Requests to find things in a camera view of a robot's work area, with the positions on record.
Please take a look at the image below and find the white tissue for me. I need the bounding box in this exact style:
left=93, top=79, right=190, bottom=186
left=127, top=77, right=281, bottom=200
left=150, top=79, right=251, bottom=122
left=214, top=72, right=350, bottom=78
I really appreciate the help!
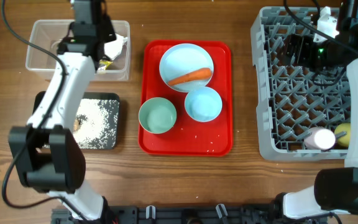
left=104, top=34, right=127, bottom=61

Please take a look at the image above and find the yellow snack wrapper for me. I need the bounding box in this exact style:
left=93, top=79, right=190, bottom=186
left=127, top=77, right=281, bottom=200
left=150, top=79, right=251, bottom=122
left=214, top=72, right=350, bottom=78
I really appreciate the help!
left=96, top=60, right=114, bottom=73

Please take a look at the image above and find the pink cup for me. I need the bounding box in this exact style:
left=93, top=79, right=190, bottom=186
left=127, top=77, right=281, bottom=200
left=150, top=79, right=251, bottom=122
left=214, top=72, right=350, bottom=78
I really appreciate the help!
left=304, top=127, right=336, bottom=150

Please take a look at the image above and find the light blue plate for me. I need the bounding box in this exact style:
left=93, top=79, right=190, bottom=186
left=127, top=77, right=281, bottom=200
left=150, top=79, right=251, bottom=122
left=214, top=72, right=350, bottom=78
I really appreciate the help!
left=159, top=44, right=214, bottom=93

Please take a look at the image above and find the orange carrot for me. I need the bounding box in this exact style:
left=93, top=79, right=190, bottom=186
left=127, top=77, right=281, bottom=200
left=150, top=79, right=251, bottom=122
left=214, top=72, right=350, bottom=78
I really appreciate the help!
left=168, top=68, right=213, bottom=86

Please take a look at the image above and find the yellow cup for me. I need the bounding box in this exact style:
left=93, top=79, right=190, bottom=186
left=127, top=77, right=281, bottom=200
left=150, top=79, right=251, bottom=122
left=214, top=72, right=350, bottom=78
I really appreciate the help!
left=334, top=123, right=351, bottom=147

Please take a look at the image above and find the mint green bowl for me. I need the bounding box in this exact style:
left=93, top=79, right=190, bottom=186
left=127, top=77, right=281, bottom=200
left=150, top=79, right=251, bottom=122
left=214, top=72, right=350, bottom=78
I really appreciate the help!
left=138, top=97, right=177, bottom=134

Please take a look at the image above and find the light blue bowl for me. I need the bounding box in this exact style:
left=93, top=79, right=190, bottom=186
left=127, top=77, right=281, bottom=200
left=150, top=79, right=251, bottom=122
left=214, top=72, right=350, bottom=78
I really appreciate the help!
left=185, top=86, right=223, bottom=123

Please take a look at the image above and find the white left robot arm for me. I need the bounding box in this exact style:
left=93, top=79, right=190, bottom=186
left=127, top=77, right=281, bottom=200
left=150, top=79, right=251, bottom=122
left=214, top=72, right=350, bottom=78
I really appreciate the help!
left=4, top=20, right=117, bottom=223

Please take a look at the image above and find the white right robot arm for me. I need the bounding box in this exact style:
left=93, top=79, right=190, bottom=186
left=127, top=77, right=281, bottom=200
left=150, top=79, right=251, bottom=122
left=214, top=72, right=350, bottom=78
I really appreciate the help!
left=277, top=1, right=358, bottom=222

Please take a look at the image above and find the grey dishwasher rack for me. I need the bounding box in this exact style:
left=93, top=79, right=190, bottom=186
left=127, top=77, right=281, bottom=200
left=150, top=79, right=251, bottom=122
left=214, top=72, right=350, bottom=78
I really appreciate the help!
left=250, top=6, right=351, bottom=161

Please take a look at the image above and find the clear plastic bin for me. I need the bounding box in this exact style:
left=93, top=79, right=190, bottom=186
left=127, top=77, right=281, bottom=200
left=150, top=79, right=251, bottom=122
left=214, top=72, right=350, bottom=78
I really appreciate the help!
left=25, top=19, right=132, bottom=82

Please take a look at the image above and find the brown food scrap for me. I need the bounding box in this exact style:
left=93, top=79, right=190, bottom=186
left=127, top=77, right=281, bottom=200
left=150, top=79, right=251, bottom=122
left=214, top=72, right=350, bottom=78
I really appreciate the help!
left=73, top=119, right=80, bottom=131

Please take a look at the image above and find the black tray with rice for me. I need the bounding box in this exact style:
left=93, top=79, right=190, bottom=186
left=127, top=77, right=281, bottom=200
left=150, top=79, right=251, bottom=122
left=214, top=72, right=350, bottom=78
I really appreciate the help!
left=47, top=92, right=120, bottom=149

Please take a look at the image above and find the red tray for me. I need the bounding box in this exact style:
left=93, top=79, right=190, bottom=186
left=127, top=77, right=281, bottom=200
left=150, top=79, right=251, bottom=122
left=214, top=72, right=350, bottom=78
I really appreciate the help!
left=138, top=40, right=233, bottom=157

